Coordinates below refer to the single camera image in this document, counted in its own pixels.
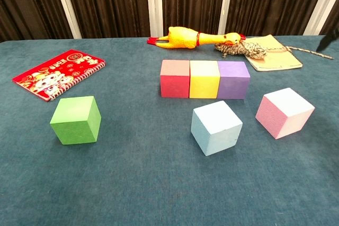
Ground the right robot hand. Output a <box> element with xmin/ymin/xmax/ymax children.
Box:
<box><xmin>316</xmin><ymin>26</ymin><xmax>339</xmax><ymax>52</ymax></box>

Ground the pink foam cube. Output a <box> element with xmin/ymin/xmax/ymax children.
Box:
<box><xmin>255</xmin><ymin>87</ymin><xmax>316</xmax><ymax>140</ymax></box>

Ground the purple foam cube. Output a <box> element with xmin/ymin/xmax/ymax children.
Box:
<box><xmin>216</xmin><ymin>61</ymin><xmax>251</xmax><ymax>100</ymax></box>

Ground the red foam cube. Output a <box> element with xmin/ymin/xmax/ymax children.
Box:
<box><xmin>160</xmin><ymin>59</ymin><xmax>191</xmax><ymax>98</ymax></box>

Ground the beige cloth notebook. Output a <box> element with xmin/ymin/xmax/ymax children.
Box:
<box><xmin>239</xmin><ymin>34</ymin><xmax>303</xmax><ymax>72</ymax></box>

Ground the yellow foam cube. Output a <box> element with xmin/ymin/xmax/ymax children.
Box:
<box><xmin>189</xmin><ymin>60</ymin><xmax>221</xmax><ymax>99</ymax></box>

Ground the yellow rubber chicken toy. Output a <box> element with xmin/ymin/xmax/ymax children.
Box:
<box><xmin>147</xmin><ymin>26</ymin><xmax>246</xmax><ymax>50</ymax></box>

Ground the light blue foam cube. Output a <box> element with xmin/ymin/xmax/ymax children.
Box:
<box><xmin>190</xmin><ymin>100</ymin><xmax>243</xmax><ymax>157</ymax></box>

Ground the dark brown curtain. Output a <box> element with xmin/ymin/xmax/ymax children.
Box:
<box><xmin>0</xmin><ymin>0</ymin><xmax>339</xmax><ymax>43</ymax></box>

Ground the teal felt table cover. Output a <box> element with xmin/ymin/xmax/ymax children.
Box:
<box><xmin>0</xmin><ymin>34</ymin><xmax>339</xmax><ymax>226</ymax></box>

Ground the green foam cube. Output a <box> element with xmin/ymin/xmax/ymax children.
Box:
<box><xmin>49</xmin><ymin>95</ymin><xmax>102</xmax><ymax>146</ymax></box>

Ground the red spiral notebook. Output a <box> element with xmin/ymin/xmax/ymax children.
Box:
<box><xmin>12</xmin><ymin>49</ymin><xmax>106</xmax><ymax>102</ymax></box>

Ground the white metal frame post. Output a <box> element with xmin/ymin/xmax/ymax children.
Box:
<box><xmin>51</xmin><ymin>0</ymin><xmax>83</xmax><ymax>39</ymax></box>
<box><xmin>303</xmin><ymin>0</ymin><xmax>339</xmax><ymax>36</ymax></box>
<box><xmin>217</xmin><ymin>0</ymin><xmax>235</xmax><ymax>35</ymax></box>
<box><xmin>145</xmin><ymin>0</ymin><xmax>164</xmax><ymax>38</ymax></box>

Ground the braided rope toy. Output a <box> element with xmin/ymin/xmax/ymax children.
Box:
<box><xmin>213</xmin><ymin>41</ymin><xmax>334</xmax><ymax>60</ymax></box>

